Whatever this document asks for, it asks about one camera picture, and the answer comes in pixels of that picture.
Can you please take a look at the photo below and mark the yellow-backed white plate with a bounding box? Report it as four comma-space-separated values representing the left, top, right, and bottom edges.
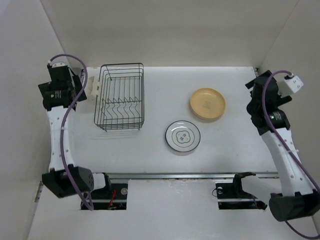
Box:
164, 120, 201, 153

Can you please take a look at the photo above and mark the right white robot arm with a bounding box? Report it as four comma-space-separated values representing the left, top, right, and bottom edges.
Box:
231, 70, 320, 222

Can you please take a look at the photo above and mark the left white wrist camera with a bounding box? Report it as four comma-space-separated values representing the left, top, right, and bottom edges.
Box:
47, 60, 68, 70

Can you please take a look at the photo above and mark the cream plate green ring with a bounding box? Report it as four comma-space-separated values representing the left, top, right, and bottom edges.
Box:
165, 139, 202, 154

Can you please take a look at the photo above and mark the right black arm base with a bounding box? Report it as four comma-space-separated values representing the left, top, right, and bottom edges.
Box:
211, 172, 268, 211

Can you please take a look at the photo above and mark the aluminium table rail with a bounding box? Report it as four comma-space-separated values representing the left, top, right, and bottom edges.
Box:
49, 68, 293, 181

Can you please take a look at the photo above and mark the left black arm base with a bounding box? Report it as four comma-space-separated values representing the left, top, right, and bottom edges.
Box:
91, 179, 128, 211

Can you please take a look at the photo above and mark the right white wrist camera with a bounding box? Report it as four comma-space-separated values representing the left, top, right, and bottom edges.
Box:
282, 75, 304, 96

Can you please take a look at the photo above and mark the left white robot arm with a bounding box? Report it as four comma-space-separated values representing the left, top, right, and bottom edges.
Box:
38, 62, 112, 199

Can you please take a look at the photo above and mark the cream plastic cutlery holder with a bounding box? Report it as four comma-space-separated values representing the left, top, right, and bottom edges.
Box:
84, 76, 101, 101

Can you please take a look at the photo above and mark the plain cream plate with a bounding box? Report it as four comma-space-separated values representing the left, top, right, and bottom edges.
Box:
191, 108, 225, 122

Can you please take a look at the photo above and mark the grey wire dish rack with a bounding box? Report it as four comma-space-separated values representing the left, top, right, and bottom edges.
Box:
93, 62, 145, 132

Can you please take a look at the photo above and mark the yellow deep plate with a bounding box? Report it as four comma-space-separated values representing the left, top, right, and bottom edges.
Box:
189, 87, 226, 110

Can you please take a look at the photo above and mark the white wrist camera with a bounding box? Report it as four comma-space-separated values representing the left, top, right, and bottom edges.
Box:
47, 60, 68, 70
282, 75, 304, 96

